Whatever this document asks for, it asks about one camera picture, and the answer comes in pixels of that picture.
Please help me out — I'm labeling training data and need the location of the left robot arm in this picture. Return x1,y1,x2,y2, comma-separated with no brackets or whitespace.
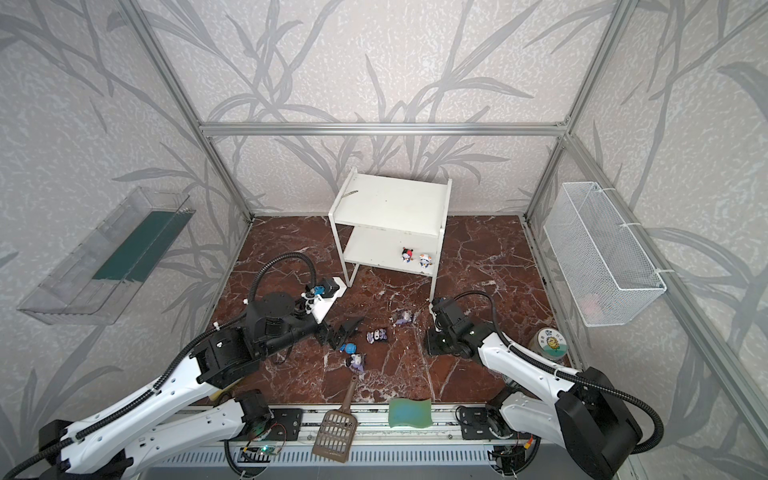
5,252,360,479

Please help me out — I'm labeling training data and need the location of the brown plastic litter scoop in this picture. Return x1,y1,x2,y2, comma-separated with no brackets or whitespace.
312,377,358,463

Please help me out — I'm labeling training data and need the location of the small circuit board with LED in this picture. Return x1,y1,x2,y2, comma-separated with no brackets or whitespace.
241,445,283,461

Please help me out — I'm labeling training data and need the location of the white two-tier metal shelf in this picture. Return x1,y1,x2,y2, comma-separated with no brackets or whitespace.
328,169,452,300

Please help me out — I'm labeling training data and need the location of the red hat Doraemon figure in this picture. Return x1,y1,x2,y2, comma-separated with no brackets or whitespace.
401,247,413,263

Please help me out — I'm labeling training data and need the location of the green wavy sponge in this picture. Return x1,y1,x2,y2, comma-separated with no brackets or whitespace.
388,398,433,429

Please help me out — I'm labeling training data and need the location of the purple bat Kuromi figure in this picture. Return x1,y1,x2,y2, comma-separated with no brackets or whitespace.
366,328,389,344

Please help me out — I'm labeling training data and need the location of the purple striped Kuromi figure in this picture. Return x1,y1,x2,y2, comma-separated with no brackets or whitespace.
345,353,365,373

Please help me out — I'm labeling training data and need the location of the white wire mesh basket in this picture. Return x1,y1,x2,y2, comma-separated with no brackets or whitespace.
544,181,667,327

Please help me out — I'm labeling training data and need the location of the round tape roll cartoon label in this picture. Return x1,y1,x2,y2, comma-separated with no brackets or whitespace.
528,328,568,363

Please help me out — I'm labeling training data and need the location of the clear plastic wall tray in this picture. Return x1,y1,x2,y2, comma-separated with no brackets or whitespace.
18,187,195,326

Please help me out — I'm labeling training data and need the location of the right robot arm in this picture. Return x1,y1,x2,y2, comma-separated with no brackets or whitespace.
424,297,664,479

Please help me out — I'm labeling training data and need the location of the purple dress Kuromi figure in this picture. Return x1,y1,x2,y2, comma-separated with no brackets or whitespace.
393,310,415,326

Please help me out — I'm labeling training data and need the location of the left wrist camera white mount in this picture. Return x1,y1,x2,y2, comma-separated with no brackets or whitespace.
302,277,347,324

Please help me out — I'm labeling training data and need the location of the white hooded Doraemon figure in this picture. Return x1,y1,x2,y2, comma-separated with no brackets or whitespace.
419,253,433,268

